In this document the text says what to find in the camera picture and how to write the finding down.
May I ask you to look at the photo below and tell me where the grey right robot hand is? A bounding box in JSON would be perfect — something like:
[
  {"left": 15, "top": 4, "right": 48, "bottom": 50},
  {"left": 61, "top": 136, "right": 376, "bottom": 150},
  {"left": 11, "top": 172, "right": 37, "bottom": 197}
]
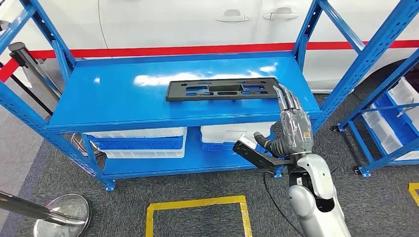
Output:
[{"left": 253, "top": 83, "right": 314, "bottom": 157}]

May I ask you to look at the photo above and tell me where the black plastic frame part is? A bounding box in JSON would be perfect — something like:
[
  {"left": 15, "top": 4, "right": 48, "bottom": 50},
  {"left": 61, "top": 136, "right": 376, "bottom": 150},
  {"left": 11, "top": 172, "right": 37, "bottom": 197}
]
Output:
[{"left": 165, "top": 77, "right": 282, "bottom": 103}]

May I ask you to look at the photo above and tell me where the blue metal shelf rack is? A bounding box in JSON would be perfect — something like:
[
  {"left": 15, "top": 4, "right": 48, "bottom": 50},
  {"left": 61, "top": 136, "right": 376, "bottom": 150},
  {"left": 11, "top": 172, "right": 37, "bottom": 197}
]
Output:
[
  {"left": 332, "top": 49, "right": 419, "bottom": 177},
  {"left": 0, "top": 0, "right": 419, "bottom": 192}
]

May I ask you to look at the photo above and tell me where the blue plastic bin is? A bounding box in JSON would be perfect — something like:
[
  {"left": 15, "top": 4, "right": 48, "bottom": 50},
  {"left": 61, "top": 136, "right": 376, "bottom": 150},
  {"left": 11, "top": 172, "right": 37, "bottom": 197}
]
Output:
[
  {"left": 374, "top": 93, "right": 419, "bottom": 146},
  {"left": 200, "top": 140, "right": 274, "bottom": 153}
]

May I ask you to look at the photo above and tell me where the white divided plastic bin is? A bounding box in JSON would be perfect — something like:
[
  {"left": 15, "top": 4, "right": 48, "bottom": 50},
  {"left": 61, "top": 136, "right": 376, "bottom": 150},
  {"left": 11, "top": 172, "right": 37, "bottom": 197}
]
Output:
[{"left": 361, "top": 104, "right": 419, "bottom": 161}]

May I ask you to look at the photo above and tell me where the yellow floor tape outline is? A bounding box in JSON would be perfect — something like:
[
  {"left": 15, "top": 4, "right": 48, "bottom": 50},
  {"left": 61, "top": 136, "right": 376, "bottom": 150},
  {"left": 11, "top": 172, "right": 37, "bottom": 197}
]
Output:
[
  {"left": 408, "top": 182, "right": 419, "bottom": 207},
  {"left": 145, "top": 195, "right": 252, "bottom": 237}
]

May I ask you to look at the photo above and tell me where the red barrier belt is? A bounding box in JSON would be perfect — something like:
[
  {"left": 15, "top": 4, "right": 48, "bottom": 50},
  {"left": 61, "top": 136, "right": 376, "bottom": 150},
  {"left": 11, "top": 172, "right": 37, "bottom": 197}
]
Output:
[
  {"left": 0, "top": 58, "right": 21, "bottom": 83},
  {"left": 28, "top": 39, "right": 419, "bottom": 60}
]

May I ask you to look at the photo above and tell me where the white car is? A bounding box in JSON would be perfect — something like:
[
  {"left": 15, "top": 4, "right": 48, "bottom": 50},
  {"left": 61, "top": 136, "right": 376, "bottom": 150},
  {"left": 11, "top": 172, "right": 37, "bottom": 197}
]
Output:
[{"left": 0, "top": 0, "right": 419, "bottom": 94}]

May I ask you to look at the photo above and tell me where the chrome round stanchion base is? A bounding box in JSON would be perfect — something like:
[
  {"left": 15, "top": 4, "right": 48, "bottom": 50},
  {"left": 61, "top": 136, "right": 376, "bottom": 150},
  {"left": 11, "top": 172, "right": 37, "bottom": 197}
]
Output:
[{"left": 70, "top": 133, "right": 102, "bottom": 158}]

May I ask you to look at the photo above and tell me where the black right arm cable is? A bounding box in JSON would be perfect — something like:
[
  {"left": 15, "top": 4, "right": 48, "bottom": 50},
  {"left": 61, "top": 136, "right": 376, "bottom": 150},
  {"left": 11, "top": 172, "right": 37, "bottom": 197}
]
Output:
[{"left": 262, "top": 170, "right": 307, "bottom": 237}]

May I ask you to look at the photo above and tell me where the white car door handle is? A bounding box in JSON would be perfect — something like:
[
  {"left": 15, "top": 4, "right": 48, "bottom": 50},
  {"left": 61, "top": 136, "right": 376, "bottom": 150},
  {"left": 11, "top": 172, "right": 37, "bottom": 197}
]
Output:
[
  {"left": 262, "top": 7, "right": 299, "bottom": 20},
  {"left": 216, "top": 9, "right": 251, "bottom": 23}
]

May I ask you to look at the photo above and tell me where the black stanchion post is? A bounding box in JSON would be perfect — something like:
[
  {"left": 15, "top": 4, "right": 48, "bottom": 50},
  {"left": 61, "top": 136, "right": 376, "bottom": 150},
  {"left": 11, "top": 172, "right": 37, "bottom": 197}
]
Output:
[{"left": 8, "top": 41, "right": 63, "bottom": 99}]

